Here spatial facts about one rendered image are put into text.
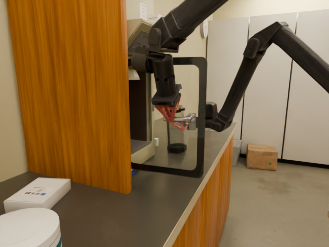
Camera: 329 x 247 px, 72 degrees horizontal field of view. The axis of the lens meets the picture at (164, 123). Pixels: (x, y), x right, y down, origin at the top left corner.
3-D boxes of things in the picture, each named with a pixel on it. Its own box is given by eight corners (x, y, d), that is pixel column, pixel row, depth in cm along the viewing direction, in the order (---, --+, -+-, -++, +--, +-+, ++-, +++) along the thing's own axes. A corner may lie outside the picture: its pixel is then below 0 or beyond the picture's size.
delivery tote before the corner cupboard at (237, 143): (198, 162, 361) (199, 141, 355) (205, 154, 398) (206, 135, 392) (237, 168, 336) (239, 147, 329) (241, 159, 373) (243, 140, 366)
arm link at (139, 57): (159, 28, 54) (180, 31, 60) (127, 25, 61) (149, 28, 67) (154, 78, 58) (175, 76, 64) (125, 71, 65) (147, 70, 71)
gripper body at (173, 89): (151, 106, 65) (147, 82, 60) (162, 88, 72) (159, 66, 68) (173, 107, 63) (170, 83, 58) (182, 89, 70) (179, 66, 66)
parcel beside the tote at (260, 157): (246, 168, 338) (247, 149, 332) (245, 160, 368) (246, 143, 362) (276, 171, 326) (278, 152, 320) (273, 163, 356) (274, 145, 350)
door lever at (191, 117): (167, 120, 77) (167, 112, 76) (195, 121, 74) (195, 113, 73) (162, 123, 72) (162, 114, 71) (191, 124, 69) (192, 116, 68)
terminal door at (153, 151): (123, 167, 87) (119, 59, 79) (203, 178, 78) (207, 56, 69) (122, 167, 86) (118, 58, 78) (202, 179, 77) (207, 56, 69)
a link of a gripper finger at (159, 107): (157, 125, 71) (152, 99, 65) (164, 112, 76) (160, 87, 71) (178, 127, 68) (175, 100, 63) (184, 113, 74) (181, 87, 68)
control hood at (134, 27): (112, 52, 78) (111, 21, 76) (154, 59, 107) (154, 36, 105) (142, 51, 73) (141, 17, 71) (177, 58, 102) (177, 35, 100)
